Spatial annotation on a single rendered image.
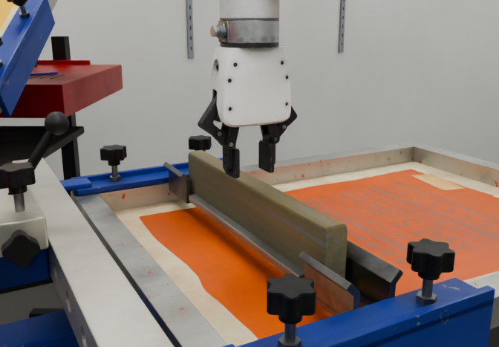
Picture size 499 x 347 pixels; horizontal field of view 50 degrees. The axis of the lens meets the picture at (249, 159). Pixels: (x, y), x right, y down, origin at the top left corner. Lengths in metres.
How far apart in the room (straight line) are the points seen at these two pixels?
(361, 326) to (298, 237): 0.15
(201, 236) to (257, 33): 0.32
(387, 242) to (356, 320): 0.31
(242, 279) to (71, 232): 0.22
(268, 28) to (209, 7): 2.21
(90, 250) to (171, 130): 2.28
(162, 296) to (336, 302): 0.18
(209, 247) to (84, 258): 0.26
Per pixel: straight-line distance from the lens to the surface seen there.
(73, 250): 0.60
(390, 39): 3.57
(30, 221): 0.59
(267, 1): 0.67
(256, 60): 0.68
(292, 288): 0.45
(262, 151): 0.74
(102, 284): 0.52
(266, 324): 0.61
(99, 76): 1.81
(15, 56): 1.08
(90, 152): 2.75
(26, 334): 0.71
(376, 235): 0.84
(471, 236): 0.89
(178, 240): 0.81
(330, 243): 0.59
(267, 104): 0.69
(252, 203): 0.71
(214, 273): 0.71
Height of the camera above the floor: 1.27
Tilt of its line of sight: 15 degrees down
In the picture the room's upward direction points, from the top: straight up
